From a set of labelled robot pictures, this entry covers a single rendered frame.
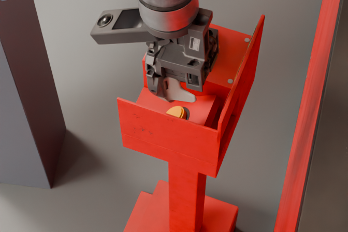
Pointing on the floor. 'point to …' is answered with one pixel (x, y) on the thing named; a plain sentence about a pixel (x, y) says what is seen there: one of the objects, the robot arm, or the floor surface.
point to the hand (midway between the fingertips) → (168, 92)
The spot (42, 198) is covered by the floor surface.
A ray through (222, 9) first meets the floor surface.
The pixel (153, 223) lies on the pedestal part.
